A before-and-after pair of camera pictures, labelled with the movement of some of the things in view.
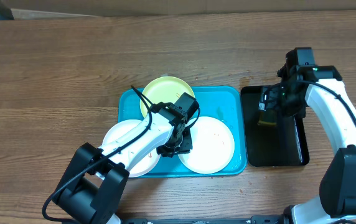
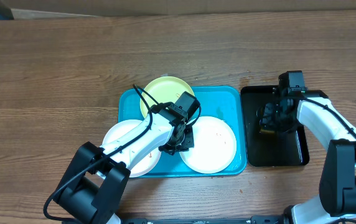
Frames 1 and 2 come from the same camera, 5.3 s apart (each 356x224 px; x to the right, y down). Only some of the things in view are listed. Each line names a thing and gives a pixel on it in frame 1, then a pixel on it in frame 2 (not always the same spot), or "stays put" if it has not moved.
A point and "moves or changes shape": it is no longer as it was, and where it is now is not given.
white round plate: [213, 146] stays put
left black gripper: [185, 148] stays put
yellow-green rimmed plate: [165, 89] stays put
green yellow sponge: [267, 117] moves or changes shape
